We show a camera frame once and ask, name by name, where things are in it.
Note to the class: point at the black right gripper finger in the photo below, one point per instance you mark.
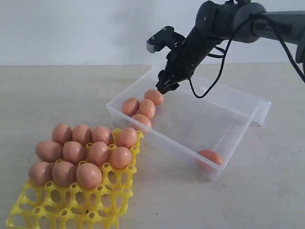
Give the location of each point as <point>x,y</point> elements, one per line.
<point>167,87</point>
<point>161,87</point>

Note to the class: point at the brown egg corner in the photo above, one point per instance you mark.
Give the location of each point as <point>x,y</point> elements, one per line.
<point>210,155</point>

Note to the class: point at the clear plastic container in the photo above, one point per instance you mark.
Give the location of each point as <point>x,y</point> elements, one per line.
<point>194,117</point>

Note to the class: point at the brown egg speckled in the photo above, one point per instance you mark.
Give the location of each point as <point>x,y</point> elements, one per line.
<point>127,137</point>

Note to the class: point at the brown egg top back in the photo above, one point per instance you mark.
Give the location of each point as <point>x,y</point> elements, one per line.
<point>155,96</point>

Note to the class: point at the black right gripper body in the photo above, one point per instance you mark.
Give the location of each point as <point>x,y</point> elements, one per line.
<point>184,59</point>

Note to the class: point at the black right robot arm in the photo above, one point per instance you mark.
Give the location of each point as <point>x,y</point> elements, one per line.
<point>235,20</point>

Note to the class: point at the brown egg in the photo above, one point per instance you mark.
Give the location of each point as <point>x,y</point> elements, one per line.
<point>88,175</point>
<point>64,173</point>
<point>130,106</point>
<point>40,173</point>
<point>74,152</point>
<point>61,133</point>
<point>98,153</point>
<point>49,151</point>
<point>155,96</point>
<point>142,119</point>
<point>82,134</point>
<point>121,157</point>
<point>103,134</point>
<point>147,108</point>

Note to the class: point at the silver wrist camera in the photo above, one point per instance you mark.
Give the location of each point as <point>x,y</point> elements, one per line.
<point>166,37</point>

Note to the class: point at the yellow plastic egg tray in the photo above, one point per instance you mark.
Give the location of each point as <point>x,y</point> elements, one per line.
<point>53,207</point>

